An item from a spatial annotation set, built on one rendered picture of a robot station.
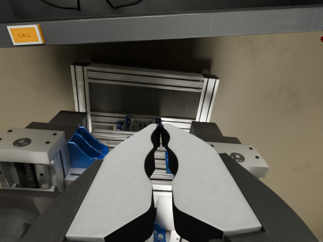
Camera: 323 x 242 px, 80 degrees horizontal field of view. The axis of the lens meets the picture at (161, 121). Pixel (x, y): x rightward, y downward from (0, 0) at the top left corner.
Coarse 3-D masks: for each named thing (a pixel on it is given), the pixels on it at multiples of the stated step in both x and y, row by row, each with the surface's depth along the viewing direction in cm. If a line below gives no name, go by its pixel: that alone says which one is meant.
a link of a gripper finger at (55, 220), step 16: (96, 160) 9; (80, 176) 8; (64, 192) 8; (80, 192) 8; (48, 208) 7; (64, 208) 7; (32, 224) 7; (48, 224) 7; (64, 224) 6; (32, 240) 6; (48, 240) 6; (64, 240) 6
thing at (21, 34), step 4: (12, 28) 33; (16, 28) 33; (20, 28) 33; (24, 28) 33; (28, 28) 33; (32, 28) 33; (40, 28) 34; (12, 32) 33; (16, 32) 33; (20, 32) 33; (24, 32) 33; (28, 32) 33; (32, 32) 33; (36, 32) 33; (40, 32) 34; (16, 36) 33; (20, 36) 33; (24, 36) 33; (28, 36) 33; (32, 36) 33; (36, 36) 33; (16, 40) 34; (20, 40) 34; (24, 40) 34; (28, 40) 34; (32, 40) 34; (36, 40) 34; (44, 40) 35
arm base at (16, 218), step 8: (8, 208) 42; (16, 208) 42; (0, 216) 40; (8, 216) 40; (16, 216) 41; (24, 216) 41; (32, 216) 42; (0, 224) 39; (8, 224) 40; (16, 224) 40; (24, 224) 41; (0, 232) 38; (8, 232) 39; (16, 232) 39; (24, 232) 40; (0, 240) 38; (8, 240) 38; (16, 240) 39
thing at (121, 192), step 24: (120, 144) 11; (144, 144) 10; (120, 168) 9; (144, 168) 9; (96, 192) 8; (120, 192) 8; (144, 192) 8; (96, 216) 7; (120, 216) 7; (144, 216) 7; (72, 240) 6; (96, 240) 6; (120, 240) 7; (144, 240) 7
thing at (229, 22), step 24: (0, 24) 34; (24, 24) 34; (48, 24) 34; (72, 24) 34; (96, 24) 34; (120, 24) 34; (144, 24) 34; (168, 24) 34; (192, 24) 34; (216, 24) 34; (240, 24) 34; (264, 24) 35; (288, 24) 35; (312, 24) 35
